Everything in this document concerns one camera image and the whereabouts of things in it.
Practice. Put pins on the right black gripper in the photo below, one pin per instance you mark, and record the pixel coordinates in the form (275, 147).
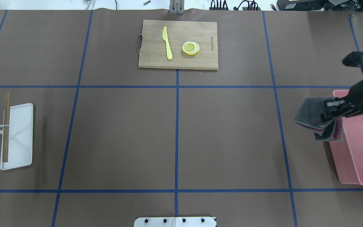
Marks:
(362, 94)

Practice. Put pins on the pink plastic bin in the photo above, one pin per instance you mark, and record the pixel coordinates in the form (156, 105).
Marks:
(348, 153)

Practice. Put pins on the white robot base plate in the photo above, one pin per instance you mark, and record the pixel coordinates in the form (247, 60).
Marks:
(175, 222)

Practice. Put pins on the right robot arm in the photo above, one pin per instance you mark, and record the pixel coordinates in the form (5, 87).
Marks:
(348, 106)

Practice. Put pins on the yellow lemon slices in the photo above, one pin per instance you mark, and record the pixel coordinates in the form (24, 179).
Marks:
(191, 48)

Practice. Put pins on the aluminium frame post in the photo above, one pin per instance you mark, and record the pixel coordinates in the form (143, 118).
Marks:
(177, 7)

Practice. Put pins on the white rectangular tray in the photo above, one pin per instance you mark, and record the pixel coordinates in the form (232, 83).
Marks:
(20, 150)

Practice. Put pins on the black power strip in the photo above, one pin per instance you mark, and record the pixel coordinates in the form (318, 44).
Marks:
(218, 5)

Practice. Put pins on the yellow plastic knife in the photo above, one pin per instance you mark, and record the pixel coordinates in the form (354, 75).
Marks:
(165, 38)

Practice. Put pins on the bamboo cutting board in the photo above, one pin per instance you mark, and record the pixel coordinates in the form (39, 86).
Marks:
(152, 53)

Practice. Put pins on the grey cloth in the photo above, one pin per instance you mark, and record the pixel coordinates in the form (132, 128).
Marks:
(310, 116)

